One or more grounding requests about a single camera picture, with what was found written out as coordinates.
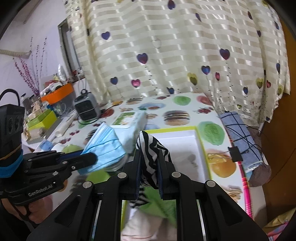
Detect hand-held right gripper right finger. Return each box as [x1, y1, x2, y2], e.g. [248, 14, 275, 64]
[158, 159, 270, 241]

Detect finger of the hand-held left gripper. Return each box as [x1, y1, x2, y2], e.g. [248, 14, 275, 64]
[27, 152, 98, 177]
[24, 150, 83, 163]

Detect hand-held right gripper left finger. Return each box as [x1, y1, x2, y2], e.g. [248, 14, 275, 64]
[26, 148, 142, 241]

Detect stack of blue face masks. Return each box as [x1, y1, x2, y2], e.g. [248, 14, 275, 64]
[77, 122, 127, 175]

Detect black white striped sock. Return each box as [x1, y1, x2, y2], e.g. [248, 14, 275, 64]
[128, 130, 173, 209]

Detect white box with green rim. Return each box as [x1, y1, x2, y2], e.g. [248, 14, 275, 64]
[120, 126, 212, 234]

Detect person's left hand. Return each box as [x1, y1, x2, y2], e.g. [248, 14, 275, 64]
[1, 196, 48, 224]

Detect green cloth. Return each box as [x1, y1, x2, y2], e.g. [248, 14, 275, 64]
[141, 186, 176, 226]

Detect paper roll with blue label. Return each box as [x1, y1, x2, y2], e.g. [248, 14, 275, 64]
[39, 140, 56, 151]

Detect rolled white paper tube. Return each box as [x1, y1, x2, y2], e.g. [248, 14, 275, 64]
[54, 113, 78, 138]

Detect green cardboard box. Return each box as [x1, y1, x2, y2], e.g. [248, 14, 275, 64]
[25, 108, 57, 131]

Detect grey space heater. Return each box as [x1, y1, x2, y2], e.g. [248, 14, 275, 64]
[73, 89, 101, 122]

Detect white blue wet wipes pack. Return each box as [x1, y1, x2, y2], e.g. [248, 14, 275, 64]
[110, 111, 148, 154]

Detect orange round box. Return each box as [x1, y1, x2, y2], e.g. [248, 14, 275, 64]
[40, 82, 75, 105]

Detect purple decorative branches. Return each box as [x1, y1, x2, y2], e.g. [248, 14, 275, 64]
[13, 37, 49, 96]

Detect black binder clip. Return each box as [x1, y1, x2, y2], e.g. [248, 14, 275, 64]
[227, 146, 244, 163]

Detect blue checked rolled towel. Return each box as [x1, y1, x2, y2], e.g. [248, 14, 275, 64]
[219, 111, 263, 172]

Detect food printed tablecloth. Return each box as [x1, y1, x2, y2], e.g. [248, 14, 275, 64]
[32, 91, 253, 220]

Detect brown wooden furniture panel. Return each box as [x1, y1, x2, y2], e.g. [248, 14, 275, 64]
[251, 21, 296, 234]

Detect heart printed cream curtain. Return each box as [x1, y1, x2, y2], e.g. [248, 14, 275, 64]
[63, 0, 291, 124]

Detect black heater cable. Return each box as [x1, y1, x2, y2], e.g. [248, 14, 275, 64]
[77, 103, 123, 124]

